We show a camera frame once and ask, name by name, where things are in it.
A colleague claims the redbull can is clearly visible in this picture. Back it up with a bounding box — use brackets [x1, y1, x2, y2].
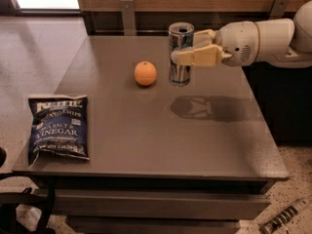
[169, 22, 194, 87]

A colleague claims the left metal bracket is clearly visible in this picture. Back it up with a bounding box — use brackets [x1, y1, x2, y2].
[120, 0, 137, 36]

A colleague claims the striped tool on floor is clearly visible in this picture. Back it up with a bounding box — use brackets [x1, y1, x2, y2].
[259, 198, 311, 234]

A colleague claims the grey table drawer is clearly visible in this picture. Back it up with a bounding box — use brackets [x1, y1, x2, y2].
[53, 189, 270, 220]

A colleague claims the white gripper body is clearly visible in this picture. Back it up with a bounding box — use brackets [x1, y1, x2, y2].
[216, 21, 259, 66]

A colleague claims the black chair base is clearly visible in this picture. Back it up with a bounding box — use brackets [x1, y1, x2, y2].
[0, 146, 57, 234]

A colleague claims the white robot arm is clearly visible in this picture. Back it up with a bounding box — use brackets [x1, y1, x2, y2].
[171, 1, 312, 68]

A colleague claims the metal bracket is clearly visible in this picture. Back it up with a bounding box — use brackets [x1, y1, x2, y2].
[120, 0, 137, 36]
[269, 0, 290, 20]

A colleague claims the blue chip bag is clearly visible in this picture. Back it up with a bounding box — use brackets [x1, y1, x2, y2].
[28, 95, 89, 166]

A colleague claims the orange fruit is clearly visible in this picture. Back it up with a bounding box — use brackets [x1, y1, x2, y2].
[135, 61, 157, 86]

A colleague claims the right metal bracket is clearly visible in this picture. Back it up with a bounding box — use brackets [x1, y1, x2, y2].
[269, 0, 290, 20]

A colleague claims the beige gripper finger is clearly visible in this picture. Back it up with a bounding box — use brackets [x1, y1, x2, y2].
[193, 29, 216, 48]
[171, 44, 232, 66]

